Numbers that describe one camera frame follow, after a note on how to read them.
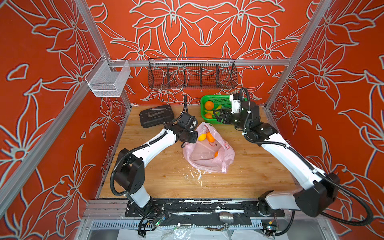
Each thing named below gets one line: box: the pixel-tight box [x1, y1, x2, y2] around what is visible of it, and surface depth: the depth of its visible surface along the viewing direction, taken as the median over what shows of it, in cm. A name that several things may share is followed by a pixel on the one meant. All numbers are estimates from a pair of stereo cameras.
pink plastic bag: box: [183, 122, 235, 173], surface depth 86 cm
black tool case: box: [139, 105, 175, 128], surface depth 106 cm
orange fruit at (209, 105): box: [205, 100, 214, 110], surface depth 116 cm
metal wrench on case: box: [147, 110, 165, 118], surface depth 107 cm
